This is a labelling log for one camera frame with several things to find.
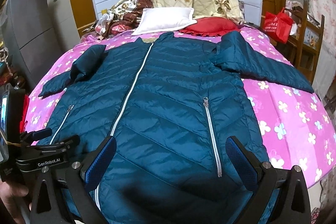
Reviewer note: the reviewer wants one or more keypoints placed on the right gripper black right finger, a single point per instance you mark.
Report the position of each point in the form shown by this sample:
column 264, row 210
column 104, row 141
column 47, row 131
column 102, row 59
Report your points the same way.
column 286, row 188

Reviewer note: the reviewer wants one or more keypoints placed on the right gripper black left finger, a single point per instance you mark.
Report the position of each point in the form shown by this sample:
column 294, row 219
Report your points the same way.
column 80, row 178

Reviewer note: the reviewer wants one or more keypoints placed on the teal quilted down jacket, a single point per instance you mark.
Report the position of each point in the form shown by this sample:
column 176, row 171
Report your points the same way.
column 171, row 105

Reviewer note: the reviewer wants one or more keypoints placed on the person's left hand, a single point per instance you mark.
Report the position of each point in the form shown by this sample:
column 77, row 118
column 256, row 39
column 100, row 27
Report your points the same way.
column 10, row 191

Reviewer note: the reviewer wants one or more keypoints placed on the pink floral bed quilt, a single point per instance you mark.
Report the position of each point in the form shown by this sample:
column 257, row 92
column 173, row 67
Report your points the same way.
column 295, row 127

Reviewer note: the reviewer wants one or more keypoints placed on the grey wardrobe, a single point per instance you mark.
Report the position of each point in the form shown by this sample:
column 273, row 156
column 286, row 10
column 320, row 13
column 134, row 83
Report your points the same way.
column 37, row 33

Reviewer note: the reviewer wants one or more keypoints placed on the wooden chair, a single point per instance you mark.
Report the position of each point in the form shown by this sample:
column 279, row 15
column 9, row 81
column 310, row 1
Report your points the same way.
column 302, row 49

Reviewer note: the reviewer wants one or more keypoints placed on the plastic snack package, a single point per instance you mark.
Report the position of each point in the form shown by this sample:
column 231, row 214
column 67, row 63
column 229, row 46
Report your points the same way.
column 102, row 24

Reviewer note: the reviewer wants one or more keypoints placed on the red shopping bag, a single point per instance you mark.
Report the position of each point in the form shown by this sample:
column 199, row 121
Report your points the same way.
column 278, row 26

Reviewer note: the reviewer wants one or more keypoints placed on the red ruffled cushion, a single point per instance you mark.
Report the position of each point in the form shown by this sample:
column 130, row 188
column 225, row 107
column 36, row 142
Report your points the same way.
column 210, row 27

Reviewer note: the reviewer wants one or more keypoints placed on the brown floral cloth pile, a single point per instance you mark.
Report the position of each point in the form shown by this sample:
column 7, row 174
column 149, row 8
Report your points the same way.
column 125, row 15

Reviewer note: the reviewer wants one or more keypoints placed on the white pillow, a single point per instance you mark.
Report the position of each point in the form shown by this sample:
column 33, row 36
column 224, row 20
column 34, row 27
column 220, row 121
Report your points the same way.
column 164, row 19

